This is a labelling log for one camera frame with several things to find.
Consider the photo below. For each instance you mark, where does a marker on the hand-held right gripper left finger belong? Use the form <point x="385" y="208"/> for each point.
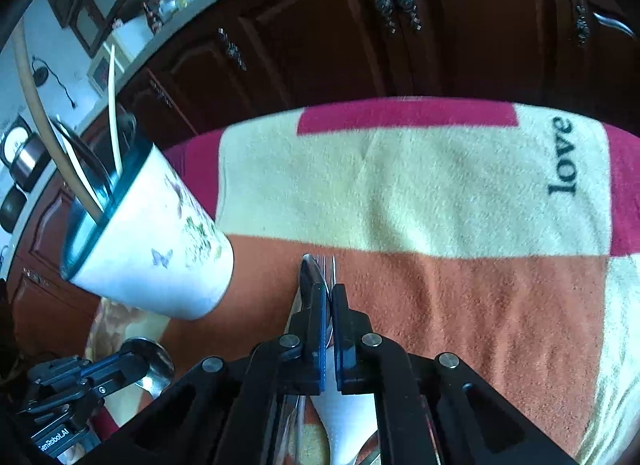
<point x="320" y="345"/>

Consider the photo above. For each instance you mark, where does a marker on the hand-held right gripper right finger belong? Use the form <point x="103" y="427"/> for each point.
<point x="344" y="345"/>

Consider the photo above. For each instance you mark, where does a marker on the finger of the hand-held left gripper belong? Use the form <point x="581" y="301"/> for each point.
<point x="117" y="367"/>

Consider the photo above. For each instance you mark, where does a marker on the large metal spoon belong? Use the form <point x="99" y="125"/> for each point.
<point x="155" y="362"/>

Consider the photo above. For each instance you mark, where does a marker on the small metal spoon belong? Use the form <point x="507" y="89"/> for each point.
<point x="309" y="270"/>

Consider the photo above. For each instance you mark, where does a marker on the metal fork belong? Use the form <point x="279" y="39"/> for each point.
<point x="330" y="267"/>

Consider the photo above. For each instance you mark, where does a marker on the white ceramic spoon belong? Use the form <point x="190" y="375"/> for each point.
<point x="345" y="425"/>

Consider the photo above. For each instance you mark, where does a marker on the white utensil holder cup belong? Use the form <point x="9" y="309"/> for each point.
<point x="160" y="245"/>

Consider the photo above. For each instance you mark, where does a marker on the printed blanket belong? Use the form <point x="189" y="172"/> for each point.
<point x="450" y="195"/>

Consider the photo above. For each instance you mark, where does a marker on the black round pot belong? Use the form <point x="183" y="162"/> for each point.
<point x="11" y="210"/>

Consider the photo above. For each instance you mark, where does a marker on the rice cooker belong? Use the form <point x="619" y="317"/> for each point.
<point x="27" y="162"/>

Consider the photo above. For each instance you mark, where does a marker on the cream microwave oven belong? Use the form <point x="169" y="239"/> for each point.
<point x="102" y="70"/>

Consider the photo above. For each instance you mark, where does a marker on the wooden base cabinets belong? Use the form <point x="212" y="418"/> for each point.
<point x="325" y="45"/>

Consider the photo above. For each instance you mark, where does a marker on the dark sauce bottle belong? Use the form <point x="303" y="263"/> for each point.
<point x="151" y="19"/>

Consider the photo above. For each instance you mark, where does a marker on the grey kitchen countertop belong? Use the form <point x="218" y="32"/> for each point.
<point x="200" y="0"/>

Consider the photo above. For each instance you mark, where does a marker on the glass door wall cabinet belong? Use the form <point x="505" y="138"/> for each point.
<point x="95" y="0"/>

